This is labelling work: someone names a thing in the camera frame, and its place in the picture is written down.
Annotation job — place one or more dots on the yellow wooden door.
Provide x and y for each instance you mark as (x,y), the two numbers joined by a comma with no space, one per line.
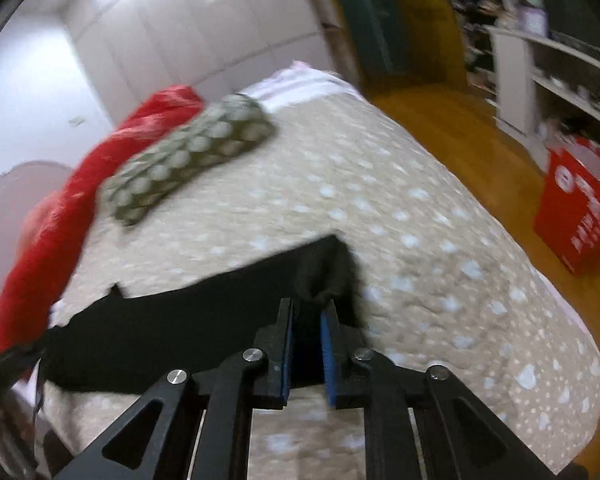
(433,39)

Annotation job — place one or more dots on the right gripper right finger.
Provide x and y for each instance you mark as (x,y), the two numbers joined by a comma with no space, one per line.
(419,425)

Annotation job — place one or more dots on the black pants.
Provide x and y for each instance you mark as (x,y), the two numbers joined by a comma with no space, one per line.
(124,344)

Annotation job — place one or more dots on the white shelf unit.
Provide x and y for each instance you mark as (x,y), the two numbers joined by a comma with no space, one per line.
(542,84)

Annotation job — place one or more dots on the olive hedgehog print pillow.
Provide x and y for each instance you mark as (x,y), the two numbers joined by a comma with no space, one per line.
(225,130)

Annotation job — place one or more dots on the white round headboard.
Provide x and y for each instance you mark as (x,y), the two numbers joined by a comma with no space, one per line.
(21,188)

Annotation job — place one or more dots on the red paper bag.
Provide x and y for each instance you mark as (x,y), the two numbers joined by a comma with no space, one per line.
(568,219)

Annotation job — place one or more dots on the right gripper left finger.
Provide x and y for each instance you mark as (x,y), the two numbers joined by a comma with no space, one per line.
(195,426)

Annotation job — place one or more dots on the white bed sheet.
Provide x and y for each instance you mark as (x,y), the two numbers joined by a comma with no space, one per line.
(297,84)

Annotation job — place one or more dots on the red long bolster pillow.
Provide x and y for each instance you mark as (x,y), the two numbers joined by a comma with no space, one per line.
(43,270)

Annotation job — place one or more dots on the beige spotted bed quilt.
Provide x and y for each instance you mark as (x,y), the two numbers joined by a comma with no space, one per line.
(442,280)

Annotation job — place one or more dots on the white wardrobe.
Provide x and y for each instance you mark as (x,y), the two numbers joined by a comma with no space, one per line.
(131,49)

